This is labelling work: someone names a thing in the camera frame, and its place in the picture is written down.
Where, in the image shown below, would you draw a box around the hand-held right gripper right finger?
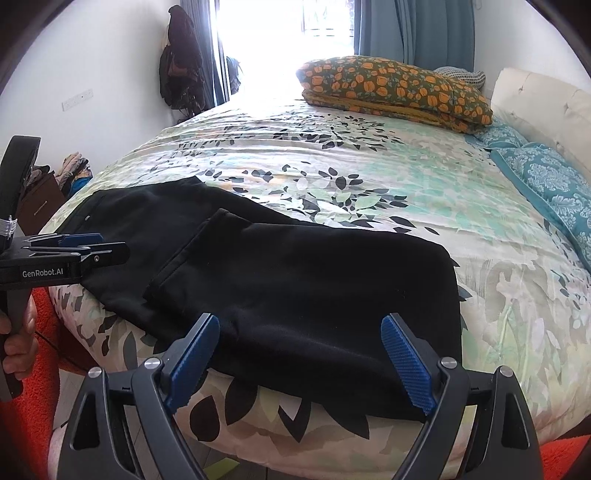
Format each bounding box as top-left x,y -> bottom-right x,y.
380,313 -> 544,480

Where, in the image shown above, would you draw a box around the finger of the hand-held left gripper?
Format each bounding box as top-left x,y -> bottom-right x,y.
28,233 -> 105,248
28,242 -> 131,274

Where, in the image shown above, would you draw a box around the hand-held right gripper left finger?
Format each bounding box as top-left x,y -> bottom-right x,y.
54,313 -> 221,480

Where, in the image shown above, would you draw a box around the black pants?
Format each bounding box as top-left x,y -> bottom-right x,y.
58,174 -> 464,423

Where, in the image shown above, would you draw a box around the person's left hand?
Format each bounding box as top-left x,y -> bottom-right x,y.
0,295 -> 40,391

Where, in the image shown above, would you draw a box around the orange rug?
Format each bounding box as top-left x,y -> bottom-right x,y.
14,288 -> 591,480

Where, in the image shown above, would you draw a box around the brown cabinet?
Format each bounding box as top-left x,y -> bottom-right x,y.
16,173 -> 66,237

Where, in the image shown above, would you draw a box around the pile of clothes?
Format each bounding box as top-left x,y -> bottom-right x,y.
55,154 -> 94,193

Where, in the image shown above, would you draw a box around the green paper slip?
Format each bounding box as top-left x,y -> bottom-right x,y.
203,457 -> 237,480

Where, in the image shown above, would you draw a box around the bed with floral sheet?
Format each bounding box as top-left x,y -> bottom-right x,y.
39,99 -> 591,455

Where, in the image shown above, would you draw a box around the dark hanging coat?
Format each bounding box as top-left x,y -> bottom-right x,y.
159,6 -> 206,112

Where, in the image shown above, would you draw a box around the dark bag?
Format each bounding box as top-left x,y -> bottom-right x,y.
225,56 -> 242,93

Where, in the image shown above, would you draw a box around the large teal patterned pillow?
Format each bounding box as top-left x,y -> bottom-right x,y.
489,143 -> 591,274

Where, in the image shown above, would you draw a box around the small teal patterned pillow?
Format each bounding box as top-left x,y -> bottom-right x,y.
473,124 -> 528,149

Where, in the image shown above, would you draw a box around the glass sliding door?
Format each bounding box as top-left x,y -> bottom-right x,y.
210,0 -> 361,103

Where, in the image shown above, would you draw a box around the orange floral folded quilt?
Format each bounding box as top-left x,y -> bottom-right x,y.
295,55 -> 494,136

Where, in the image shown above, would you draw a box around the striped cushion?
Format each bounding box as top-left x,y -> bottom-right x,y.
434,67 -> 487,91

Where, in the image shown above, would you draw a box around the cream padded headboard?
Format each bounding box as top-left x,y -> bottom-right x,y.
489,68 -> 591,153

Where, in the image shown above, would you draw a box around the wide blue curtain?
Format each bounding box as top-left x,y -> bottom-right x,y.
355,0 -> 476,72

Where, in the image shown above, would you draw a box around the white wall socket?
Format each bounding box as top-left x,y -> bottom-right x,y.
62,90 -> 95,112

